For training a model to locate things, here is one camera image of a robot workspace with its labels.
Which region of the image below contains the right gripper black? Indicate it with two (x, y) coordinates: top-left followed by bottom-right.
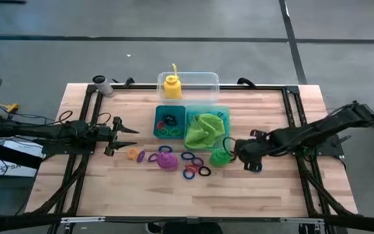
(226, 129), (274, 163)

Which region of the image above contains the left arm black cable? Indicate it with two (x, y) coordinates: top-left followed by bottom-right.
(56, 109), (113, 127)

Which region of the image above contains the green microfiber towel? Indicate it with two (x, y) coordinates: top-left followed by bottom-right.
(184, 112), (226, 150)

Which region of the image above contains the white printed box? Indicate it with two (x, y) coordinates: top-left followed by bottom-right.
(0, 139), (44, 178)

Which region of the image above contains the grey cylindrical canister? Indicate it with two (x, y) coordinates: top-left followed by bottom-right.
(92, 75), (115, 98)

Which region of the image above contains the yellow sports bottle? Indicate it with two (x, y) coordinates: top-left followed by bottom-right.
(162, 63), (184, 100)

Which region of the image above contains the silver metal bracket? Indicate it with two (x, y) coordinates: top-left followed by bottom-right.
(60, 216), (106, 224)
(279, 217), (325, 225)

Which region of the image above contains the dark teal plastic bin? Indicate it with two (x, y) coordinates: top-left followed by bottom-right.
(153, 105), (187, 140)

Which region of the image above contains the light green translucent bin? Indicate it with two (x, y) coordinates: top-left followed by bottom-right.
(183, 105), (232, 151)

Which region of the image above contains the clear plastic bin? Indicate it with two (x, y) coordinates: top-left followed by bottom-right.
(156, 71), (221, 107)

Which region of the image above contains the black curved hose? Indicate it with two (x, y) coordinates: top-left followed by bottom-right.
(236, 77), (258, 88)

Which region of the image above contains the black bar beside table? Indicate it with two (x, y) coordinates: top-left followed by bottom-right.
(0, 138), (44, 170)

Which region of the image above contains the green sports bottle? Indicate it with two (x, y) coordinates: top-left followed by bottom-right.
(208, 148), (234, 169)

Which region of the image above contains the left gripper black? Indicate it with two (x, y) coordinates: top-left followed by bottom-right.
(91, 116), (140, 157)

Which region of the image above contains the magenta sports bottle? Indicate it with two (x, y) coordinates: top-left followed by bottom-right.
(156, 151), (179, 172)

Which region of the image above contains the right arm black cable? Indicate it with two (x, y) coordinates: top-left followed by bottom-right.
(221, 136), (240, 162)

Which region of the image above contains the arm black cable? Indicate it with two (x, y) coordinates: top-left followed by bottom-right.
(56, 109), (113, 127)
(221, 136), (240, 162)

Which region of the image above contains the black aluminium table frame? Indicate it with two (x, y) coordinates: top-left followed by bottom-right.
(0, 83), (374, 234)

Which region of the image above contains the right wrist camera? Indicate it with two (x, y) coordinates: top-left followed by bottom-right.
(242, 161), (263, 173)

